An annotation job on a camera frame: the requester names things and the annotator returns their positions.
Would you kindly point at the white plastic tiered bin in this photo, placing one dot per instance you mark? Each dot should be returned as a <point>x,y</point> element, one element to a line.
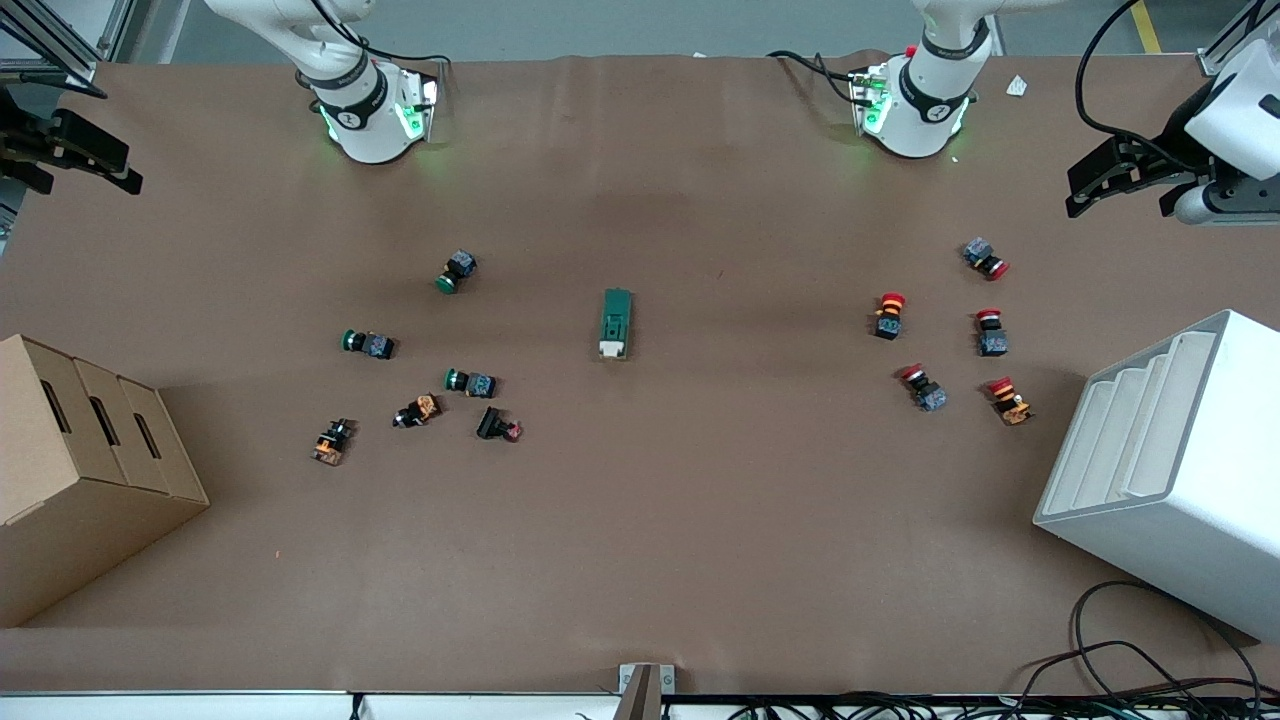
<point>1180,500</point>

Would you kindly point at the red mushroom button dark block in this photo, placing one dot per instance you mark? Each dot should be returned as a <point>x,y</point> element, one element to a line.
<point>923,388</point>
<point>991,335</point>
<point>985,258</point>

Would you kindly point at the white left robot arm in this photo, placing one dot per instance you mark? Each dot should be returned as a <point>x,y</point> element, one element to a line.
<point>925,110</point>

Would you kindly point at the small white paper scrap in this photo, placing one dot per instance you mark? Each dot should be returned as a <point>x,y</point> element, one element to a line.
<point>1017,86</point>

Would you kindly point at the red mushroom button orange block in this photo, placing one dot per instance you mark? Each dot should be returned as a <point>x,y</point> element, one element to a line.
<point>1009,401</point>
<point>889,315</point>

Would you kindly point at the aluminium frame profile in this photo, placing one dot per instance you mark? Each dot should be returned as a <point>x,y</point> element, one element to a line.
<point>1235,40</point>
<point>50,35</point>

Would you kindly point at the brown paper table cover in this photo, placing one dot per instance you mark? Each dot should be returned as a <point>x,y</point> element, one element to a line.
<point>700,500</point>

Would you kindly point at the white square push button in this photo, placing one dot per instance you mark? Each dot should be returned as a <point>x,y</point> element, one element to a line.
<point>496,424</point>

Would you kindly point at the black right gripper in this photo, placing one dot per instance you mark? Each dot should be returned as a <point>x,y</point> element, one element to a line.
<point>30,143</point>

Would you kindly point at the brown cardboard box with slots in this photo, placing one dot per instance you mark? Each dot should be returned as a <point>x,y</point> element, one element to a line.
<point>70,480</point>

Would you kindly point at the grey metal bracket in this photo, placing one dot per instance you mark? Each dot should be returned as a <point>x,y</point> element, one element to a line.
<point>645,690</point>

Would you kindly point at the white table edge rail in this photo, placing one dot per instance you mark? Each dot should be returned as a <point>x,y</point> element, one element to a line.
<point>200,705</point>

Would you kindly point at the green push button switch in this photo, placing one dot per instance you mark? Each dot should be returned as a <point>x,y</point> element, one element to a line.
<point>472,383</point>
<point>370,344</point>
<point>458,270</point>

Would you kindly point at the black selector switch orange block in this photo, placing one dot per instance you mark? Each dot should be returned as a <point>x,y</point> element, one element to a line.
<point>418,411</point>
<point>333,442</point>

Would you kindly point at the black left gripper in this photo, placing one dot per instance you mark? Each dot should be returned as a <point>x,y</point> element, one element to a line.
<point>1153,165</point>

